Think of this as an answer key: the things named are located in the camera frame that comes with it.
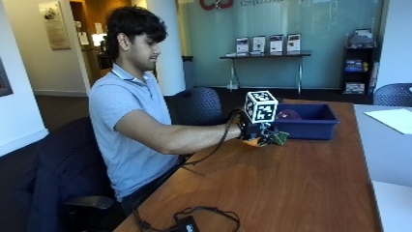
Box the dark mesh chair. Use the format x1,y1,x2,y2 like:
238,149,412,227
164,87,226,127
372,82,412,107

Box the upright display brochure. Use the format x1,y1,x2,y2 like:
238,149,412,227
286,33,303,53
235,36,250,55
268,34,284,54
251,35,268,54

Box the white marker cube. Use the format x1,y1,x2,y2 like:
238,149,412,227
244,90,280,125

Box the black magazine rack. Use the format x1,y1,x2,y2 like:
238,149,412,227
340,28,379,96

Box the black office chair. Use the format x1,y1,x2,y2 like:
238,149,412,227
12,116,127,232

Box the dark red toy fruit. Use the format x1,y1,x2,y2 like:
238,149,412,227
276,108,303,121

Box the framed wall poster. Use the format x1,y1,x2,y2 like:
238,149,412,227
38,0,72,51

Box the small black electronics box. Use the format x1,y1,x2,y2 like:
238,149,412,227
174,215,202,232

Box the white paper sheet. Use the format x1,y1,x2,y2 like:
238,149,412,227
363,107,412,135

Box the narrow console table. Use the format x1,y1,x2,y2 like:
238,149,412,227
219,51,314,95

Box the the person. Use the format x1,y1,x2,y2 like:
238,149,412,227
88,5,243,217

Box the black glove cable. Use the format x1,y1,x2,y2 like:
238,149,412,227
131,108,247,232

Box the blue plastic bin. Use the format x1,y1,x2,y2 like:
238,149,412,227
275,102,342,141

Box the dark framed wall picture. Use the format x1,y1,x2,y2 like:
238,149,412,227
0,57,15,98

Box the white round column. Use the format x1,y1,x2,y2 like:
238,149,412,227
146,0,187,97

